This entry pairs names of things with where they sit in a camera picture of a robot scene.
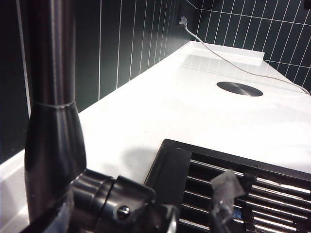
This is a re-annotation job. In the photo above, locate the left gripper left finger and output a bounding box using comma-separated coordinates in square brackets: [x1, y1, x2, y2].
[22, 190, 75, 233]

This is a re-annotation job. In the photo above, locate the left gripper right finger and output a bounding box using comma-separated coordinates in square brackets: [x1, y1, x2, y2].
[209, 169, 245, 233]

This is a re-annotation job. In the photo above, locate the dark metal kitchen faucet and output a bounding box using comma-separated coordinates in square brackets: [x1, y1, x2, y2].
[23, 0, 179, 233]

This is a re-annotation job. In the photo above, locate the black slatted sink rack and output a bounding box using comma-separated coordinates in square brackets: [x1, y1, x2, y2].
[143, 138, 311, 233]

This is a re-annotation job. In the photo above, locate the round brushed metal cover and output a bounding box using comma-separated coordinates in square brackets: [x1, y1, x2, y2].
[216, 81, 264, 98]

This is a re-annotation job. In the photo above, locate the white power cable with plug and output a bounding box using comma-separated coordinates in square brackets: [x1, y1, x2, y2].
[179, 16, 311, 96]

